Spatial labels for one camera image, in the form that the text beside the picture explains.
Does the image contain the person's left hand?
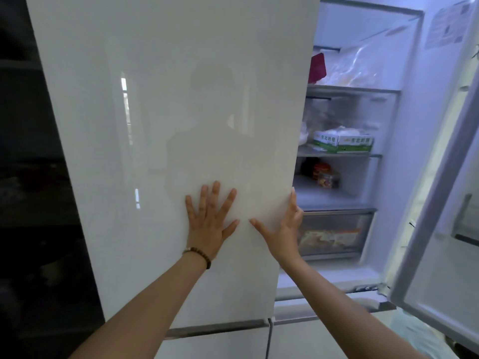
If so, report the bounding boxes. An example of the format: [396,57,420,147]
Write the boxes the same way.
[185,181,240,260]

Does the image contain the glass fridge shelf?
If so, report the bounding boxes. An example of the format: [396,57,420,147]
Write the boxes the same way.
[297,144,383,159]
[306,84,402,98]

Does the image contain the red plastic bag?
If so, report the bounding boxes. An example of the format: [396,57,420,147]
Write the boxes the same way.
[308,52,327,85]

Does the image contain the white paper label sticker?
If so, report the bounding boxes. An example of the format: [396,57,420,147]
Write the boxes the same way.
[424,0,473,50]

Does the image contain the dark cabinet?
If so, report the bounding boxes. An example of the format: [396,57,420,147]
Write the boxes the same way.
[0,0,106,359]

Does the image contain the light blue cloth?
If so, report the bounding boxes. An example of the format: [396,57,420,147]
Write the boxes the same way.
[391,309,459,359]

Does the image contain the person's right hand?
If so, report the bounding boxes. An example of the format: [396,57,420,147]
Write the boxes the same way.
[249,187,305,265]

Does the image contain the white plastic bag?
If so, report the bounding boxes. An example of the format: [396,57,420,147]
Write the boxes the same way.
[299,119,369,145]

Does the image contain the orange white food packet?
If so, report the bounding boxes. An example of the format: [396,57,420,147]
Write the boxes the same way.
[299,229,361,255]

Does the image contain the white green carton box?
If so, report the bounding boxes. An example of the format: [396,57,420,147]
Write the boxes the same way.
[337,135,375,154]
[313,131,340,153]

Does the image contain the brown bead bracelet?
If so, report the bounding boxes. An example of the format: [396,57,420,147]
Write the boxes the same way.
[182,247,212,270]

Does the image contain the white glossy fridge door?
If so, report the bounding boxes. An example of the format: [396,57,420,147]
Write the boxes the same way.
[25,0,322,330]

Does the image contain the white fridge door with bins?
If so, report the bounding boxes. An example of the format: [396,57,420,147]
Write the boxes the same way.
[389,0,479,352]

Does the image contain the clear crumpled plastic bag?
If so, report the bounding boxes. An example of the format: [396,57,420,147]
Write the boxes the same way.
[325,44,386,88]

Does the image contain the white lower fridge door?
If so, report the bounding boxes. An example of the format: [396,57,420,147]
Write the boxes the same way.
[270,309,408,359]
[154,321,272,359]

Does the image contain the red lidded jar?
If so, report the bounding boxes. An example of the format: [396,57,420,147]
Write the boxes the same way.
[313,163,340,189]

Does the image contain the clear fridge drawer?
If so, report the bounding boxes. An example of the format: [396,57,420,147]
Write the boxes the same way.
[298,209,376,258]

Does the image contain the person's left forearm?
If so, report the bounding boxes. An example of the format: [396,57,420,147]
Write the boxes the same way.
[69,250,212,359]

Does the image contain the white fridge body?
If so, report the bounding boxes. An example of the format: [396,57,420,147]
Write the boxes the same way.
[275,0,425,301]

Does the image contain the person's right forearm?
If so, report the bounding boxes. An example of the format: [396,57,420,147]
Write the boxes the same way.
[278,255,417,359]

